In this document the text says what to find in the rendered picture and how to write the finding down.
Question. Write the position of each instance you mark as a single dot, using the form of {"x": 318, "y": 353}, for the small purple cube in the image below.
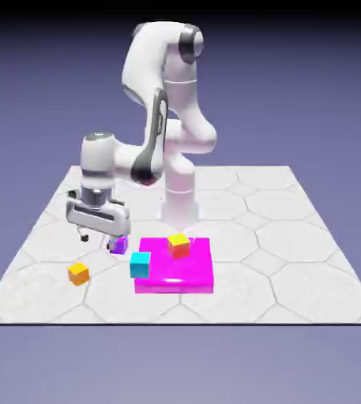
{"x": 120, "y": 246}

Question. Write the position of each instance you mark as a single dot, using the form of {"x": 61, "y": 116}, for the large magenta box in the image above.
{"x": 180, "y": 271}

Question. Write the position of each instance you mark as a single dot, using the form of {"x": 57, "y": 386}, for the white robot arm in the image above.
{"x": 177, "y": 94}

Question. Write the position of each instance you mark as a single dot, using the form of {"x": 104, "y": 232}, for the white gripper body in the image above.
{"x": 117, "y": 219}

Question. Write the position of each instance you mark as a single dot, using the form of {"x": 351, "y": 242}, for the small orange cube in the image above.
{"x": 78, "y": 274}

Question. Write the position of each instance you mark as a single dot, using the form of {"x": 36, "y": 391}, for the small cyan cube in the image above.
{"x": 139, "y": 266}

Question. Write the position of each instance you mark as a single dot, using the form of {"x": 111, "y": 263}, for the small yellow cube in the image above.
{"x": 179, "y": 244}

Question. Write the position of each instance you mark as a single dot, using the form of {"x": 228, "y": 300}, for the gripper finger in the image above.
{"x": 110, "y": 244}
{"x": 84, "y": 237}

